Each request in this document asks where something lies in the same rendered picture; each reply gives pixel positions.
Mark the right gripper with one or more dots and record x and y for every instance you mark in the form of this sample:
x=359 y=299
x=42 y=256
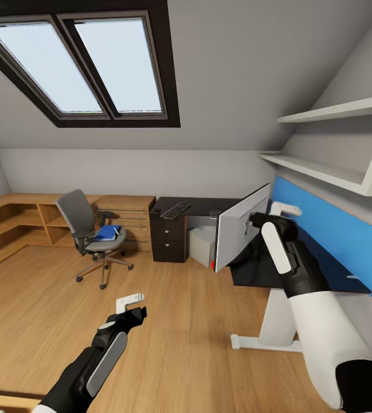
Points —
x=259 y=219

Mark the keyboard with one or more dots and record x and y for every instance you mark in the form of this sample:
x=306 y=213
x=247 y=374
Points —
x=176 y=210

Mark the monitor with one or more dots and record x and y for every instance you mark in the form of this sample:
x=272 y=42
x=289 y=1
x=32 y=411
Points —
x=234 y=231

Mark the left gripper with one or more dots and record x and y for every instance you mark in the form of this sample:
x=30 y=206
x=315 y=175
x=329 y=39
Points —
x=133 y=316

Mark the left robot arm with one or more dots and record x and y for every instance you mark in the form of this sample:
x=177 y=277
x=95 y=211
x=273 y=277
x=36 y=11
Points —
x=82 y=380

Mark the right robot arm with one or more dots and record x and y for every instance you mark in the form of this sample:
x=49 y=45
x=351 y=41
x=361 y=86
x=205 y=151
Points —
x=338 y=360

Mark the folder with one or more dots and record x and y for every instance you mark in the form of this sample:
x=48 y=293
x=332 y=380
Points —
x=108 y=232

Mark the swivel chair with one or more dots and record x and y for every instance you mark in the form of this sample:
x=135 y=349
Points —
x=80 y=218

